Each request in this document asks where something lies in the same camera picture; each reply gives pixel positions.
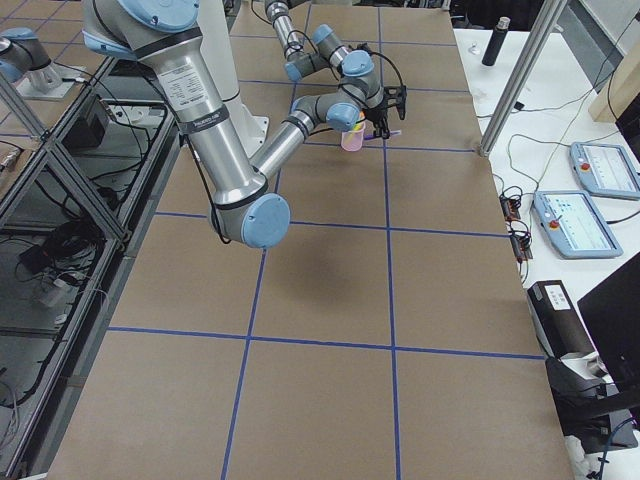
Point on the pink mesh pen holder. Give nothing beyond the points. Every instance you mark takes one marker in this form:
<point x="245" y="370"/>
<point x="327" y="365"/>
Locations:
<point x="352" y="141"/>

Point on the aluminium frame post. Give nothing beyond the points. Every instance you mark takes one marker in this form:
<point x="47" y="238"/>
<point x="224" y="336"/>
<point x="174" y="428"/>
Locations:
<point x="534" y="44"/>

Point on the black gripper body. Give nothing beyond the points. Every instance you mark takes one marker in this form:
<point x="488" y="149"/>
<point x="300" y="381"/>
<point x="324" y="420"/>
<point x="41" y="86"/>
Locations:
<point x="378" y="113"/>

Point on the black cardboard box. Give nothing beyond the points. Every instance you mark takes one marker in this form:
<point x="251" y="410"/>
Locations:
<point x="558" y="326"/>

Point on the black water bottle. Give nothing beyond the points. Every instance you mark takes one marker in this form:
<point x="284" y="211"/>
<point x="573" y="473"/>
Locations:
<point x="496" y="41"/>

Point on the brown paper table cover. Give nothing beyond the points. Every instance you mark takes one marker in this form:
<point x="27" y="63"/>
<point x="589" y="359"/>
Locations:
<point x="386" y="337"/>

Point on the black monitor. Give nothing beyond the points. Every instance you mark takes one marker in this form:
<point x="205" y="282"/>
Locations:
<point x="588" y="409"/>

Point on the near teach pendant tablet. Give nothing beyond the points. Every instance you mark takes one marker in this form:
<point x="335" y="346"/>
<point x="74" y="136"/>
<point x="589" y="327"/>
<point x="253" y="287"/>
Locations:
<point x="574" y="225"/>

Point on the far teach pendant tablet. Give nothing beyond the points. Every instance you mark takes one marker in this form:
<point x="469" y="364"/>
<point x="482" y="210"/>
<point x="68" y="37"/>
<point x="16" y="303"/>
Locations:
<point x="605" y="170"/>

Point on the teach pendant tablet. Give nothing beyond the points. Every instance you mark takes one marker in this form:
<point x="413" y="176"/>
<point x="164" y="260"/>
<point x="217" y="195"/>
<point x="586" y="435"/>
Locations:
<point x="574" y="225"/>
<point x="605" y="170"/>

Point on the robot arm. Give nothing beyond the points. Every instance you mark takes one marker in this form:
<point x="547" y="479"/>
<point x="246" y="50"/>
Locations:
<point x="186" y="45"/>
<point x="304" y="55"/>

